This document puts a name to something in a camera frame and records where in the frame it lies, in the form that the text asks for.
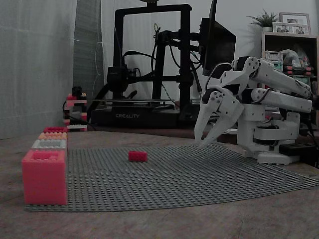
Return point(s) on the small red Lego brick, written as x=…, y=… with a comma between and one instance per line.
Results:
x=137, y=156

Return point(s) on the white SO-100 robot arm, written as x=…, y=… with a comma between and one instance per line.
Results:
x=274, y=74

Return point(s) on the grey plastic crates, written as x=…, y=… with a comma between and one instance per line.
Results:
x=273, y=58

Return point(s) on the gray Lego baseplate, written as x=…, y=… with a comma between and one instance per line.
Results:
x=159, y=181

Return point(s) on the dark red lego brick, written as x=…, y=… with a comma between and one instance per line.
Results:
x=54, y=129

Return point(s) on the orange lego brick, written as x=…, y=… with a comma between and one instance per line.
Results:
x=52, y=136

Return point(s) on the grey lego brick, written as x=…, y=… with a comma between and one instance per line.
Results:
x=40, y=145

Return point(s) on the large pink lego block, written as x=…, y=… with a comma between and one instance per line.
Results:
x=45, y=179

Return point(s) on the black computer monitor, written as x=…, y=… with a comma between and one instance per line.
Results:
x=219, y=44

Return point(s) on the black Creality 3D printer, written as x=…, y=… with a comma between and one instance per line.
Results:
x=134, y=115

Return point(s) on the black power strip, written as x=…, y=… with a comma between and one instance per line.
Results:
x=296, y=149

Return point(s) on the clear plastic bag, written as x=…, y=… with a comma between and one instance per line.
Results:
x=295, y=56

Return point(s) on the wooden shelf unit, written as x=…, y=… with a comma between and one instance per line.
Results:
x=289, y=39

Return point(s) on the small potted green plant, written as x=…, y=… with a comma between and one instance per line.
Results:
x=266, y=20

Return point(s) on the gray folded ironing board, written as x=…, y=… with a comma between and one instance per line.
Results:
x=86, y=49

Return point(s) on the small white photo frame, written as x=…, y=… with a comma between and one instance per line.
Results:
x=286, y=28

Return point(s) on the large white photo frame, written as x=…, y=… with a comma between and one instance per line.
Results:
x=295, y=18

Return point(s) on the Lego brick camera tower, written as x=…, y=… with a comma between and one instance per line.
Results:
x=76, y=109

